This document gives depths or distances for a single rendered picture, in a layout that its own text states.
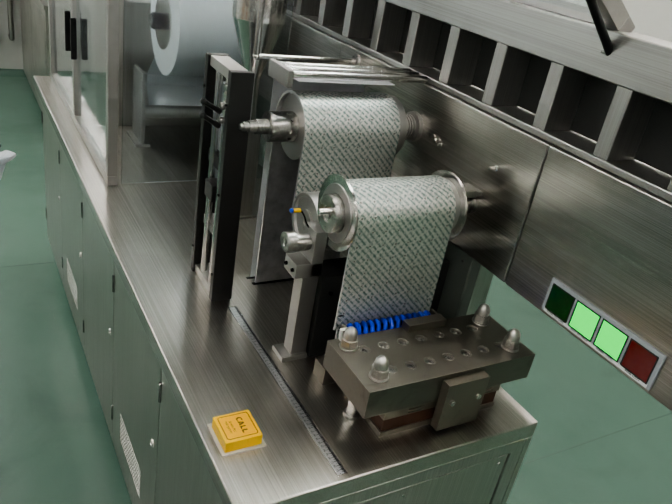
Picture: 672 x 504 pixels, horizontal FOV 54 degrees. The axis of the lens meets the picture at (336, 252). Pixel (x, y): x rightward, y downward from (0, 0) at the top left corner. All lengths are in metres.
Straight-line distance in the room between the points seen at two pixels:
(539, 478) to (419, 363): 1.53
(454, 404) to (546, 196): 0.43
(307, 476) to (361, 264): 0.40
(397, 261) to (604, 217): 0.39
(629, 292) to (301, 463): 0.63
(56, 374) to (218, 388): 1.55
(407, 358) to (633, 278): 0.42
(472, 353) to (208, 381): 0.52
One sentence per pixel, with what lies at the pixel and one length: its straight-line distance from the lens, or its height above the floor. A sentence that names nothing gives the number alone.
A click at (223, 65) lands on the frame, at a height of 1.44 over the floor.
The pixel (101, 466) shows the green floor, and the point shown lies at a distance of 2.45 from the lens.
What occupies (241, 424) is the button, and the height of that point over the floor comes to 0.92.
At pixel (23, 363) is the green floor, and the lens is 2.89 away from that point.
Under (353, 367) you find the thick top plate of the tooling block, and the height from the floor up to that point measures 1.03.
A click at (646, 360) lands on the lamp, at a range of 1.20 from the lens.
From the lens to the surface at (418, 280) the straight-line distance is 1.37.
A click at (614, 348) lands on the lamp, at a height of 1.18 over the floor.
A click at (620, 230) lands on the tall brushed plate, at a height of 1.36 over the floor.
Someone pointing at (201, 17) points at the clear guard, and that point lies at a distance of 2.08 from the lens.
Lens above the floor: 1.75
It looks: 27 degrees down
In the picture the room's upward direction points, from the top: 10 degrees clockwise
